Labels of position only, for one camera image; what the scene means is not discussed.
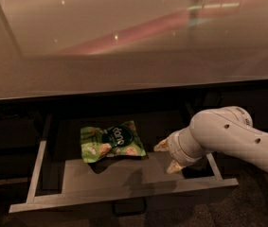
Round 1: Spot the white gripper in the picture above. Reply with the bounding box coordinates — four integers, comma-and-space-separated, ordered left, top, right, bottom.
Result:
153, 127, 208, 174

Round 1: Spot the green snack bag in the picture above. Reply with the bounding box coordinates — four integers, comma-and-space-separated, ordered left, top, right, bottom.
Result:
80, 120, 146, 164

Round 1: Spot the dark left drawer column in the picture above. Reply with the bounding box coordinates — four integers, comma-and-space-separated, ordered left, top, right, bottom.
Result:
0, 118, 43, 201

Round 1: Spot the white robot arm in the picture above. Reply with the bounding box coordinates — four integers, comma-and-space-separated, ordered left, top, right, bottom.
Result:
153, 106, 268, 174

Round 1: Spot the dark top drawer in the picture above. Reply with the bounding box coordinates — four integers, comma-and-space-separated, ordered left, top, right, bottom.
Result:
9, 111, 239, 216

